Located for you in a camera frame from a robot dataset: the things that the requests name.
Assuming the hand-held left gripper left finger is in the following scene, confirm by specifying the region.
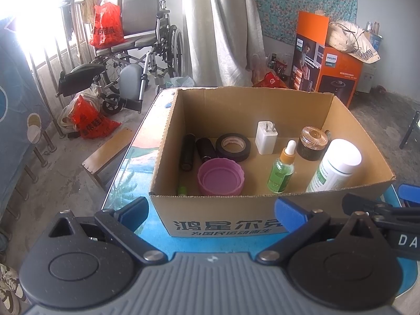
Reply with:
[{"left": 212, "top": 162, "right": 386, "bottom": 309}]
[{"left": 48, "top": 196, "right": 168, "bottom": 266}]

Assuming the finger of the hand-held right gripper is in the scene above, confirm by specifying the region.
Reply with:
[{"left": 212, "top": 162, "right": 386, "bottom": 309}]
[
  {"left": 398, "top": 184, "right": 420, "bottom": 208},
  {"left": 342, "top": 192, "right": 400, "bottom": 229}
]

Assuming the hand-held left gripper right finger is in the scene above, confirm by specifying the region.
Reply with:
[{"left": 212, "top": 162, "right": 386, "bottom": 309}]
[{"left": 255, "top": 197, "right": 383, "bottom": 266}]

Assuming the green dropper bottle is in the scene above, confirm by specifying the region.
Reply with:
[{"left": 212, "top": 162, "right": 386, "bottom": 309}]
[{"left": 266, "top": 140, "right": 297, "bottom": 194}]

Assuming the white plastic bottle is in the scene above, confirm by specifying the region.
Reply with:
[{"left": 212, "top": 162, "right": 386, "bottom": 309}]
[{"left": 305, "top": 138, "right": 362, "bottom": 193}]

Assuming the brown faceted jar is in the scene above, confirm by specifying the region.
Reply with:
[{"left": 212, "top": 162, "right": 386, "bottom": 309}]
[{"left": 297, "top": 125, "right": 330, "bottom": 161}]

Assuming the white wall charger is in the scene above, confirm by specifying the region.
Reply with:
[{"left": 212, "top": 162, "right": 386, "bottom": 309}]
[{"left": 255, "top": 121, "right": 278, "bottom": 155}]

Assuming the pink plastic lid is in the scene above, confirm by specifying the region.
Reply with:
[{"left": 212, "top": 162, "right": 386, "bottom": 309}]
[{"left": 197, "top": 158, "right": 246, "bottom": 196}]

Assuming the black tape roll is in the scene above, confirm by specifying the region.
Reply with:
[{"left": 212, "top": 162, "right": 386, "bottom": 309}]
[{"left": 216, "top": 133, "right": 251, "bottom": 163}]

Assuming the long black cylinder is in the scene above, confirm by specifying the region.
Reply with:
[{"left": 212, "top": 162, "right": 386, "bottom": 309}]
[{"left": 179, "top": 133, "right": 197, "bottom": 171}]

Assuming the short black cylinder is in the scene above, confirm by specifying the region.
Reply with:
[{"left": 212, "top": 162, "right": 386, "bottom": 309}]
[{"left": 196, "top": 137, "right": 218, "bottom": 164}]

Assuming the cardboard box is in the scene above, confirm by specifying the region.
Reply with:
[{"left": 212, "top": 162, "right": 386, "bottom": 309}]
[{"left": 149, "top": 86, "right": 397, "bottom": 238}]

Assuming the wooden bench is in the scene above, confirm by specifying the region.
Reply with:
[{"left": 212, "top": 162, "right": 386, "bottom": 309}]
[{"left": 81, "top": 126, "right": 135, "bottom": 187}]

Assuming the red plastic bag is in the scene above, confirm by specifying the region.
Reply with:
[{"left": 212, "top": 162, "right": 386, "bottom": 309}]
[
  {"left": 90, "top": 2, "right": 124, "bottom": 48},
  {"left": 71, "top": 94, "right": 121, "bottom": 139}
]

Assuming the white plastic bag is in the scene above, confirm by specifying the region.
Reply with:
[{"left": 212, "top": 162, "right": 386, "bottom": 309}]
[{"left": 57, "top": 85, "right": 99, "bottom": 135}]

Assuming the white small cabinet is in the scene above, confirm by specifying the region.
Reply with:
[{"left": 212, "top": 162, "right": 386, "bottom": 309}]
[{"left": 356, "top": 33, "right": 379, "bottom": 94}]

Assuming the orange appliance carton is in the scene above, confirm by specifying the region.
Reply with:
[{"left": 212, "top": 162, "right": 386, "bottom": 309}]
[{"left": 293, "top": 10, "right": 364, "bottom": 109}]

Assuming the red snack bag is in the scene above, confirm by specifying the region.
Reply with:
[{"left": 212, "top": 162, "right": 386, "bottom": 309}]
[{"left": 252, "top": 71, "right": 289, "bottom": 89}]

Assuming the pale plastic bag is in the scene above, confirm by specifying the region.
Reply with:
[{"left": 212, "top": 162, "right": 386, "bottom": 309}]
[{"left": 166, "top": 75, "right": 195, "bottom": 89}]

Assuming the white sneaker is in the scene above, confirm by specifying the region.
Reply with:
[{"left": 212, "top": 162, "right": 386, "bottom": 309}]
[{"left": 0, "top": 262, "right": 24, "bottom": 315}]

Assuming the metal window railing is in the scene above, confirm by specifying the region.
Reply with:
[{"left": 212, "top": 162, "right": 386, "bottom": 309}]
[{"left": 20, "top": 0, "right": 99, "bottom": 181}]

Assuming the beige sun hat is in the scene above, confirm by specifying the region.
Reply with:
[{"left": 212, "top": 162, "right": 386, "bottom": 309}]
[{"left": 325, "top": 20, "right": 381, "bottom": 64}]

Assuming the blue shape print cloth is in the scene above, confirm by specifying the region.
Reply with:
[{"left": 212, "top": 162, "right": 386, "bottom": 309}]
[{"left": 0, "top": 16, "right": 45, "bottom": 211}]

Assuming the grey wheelchair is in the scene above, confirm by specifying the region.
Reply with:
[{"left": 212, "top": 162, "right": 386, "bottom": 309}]
[{"left": 56, "top": 0, "right": 185, "bottom": 115}]

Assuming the white curtain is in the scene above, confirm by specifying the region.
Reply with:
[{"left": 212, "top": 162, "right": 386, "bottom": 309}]
[{"left": 182, "top": 0, "right": 263, "bottom": 87}]

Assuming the beige hanging towel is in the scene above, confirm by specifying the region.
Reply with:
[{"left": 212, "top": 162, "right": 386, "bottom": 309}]
[{"left": 80, "top": 0, "right": 101, "bottom": 23}]

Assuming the dark metal frame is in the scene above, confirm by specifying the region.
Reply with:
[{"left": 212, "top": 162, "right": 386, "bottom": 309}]
[{"left": 398, "top": 110, "right": 420, "bottom": 150}]

